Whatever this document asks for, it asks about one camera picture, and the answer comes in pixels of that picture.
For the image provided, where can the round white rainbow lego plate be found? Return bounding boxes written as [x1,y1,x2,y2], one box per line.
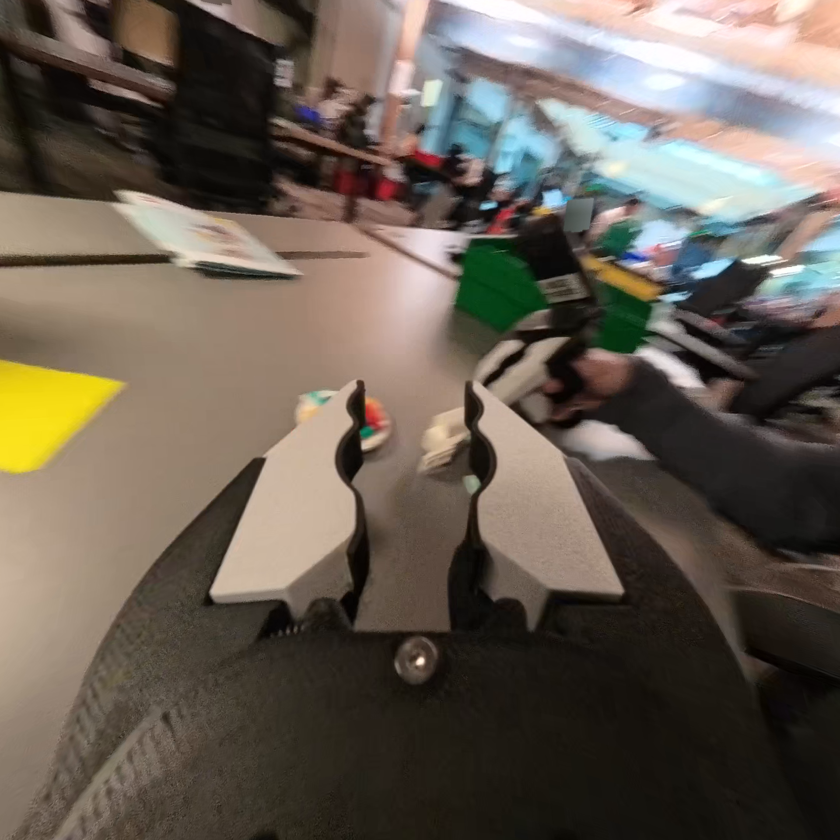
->
[295,388,396,454]

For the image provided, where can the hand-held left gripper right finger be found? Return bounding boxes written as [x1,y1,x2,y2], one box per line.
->
[449,381,624,632]

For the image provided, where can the white lego build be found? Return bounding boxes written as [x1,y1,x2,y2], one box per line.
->
[418,407,472,475]

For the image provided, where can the green plastic bin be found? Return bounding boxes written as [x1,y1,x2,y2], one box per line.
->
[455,236,664,355]

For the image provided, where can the lego instruction booklet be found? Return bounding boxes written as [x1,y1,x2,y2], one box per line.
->
[112,190,304,280]

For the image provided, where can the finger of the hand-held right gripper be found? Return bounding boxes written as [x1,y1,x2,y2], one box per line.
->
[478,312,560,389]
[497,336,580,425]

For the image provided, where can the person's right forearm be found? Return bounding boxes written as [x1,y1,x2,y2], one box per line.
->
[591,357,840,557]

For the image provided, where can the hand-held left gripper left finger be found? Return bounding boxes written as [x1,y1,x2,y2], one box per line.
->
[209,378,371,621]

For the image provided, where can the person's right hand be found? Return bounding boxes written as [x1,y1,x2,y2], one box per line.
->
[543,348,641,424]

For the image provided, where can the yellow paper sheet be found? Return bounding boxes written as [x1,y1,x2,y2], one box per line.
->
[0,359,127,475]

